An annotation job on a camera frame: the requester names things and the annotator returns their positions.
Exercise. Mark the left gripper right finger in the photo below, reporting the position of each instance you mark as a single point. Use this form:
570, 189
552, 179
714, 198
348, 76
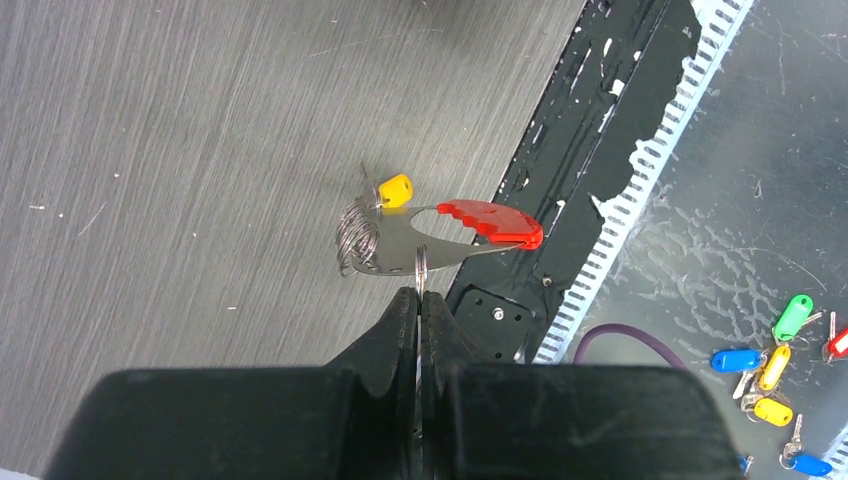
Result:
498, 420

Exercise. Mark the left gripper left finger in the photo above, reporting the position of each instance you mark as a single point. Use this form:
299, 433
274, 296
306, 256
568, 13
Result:
351, 418

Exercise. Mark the silver split keyring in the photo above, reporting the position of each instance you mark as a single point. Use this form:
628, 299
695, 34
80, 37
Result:
421, 270

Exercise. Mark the key with yellow tag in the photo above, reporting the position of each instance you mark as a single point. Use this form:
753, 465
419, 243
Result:
392, 193

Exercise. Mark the loose blue key tag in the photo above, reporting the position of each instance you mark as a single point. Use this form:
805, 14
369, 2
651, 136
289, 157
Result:
737, 360

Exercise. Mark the loose yellow key tag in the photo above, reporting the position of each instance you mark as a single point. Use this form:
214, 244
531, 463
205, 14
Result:
764, 379

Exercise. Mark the loose green key tag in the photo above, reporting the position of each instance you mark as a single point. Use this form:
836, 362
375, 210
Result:
799, 312

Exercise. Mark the loose red key tag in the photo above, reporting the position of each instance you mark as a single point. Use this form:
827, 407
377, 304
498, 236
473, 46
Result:
835, 347

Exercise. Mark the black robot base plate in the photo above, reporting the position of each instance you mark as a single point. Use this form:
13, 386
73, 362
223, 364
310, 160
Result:
576, 172

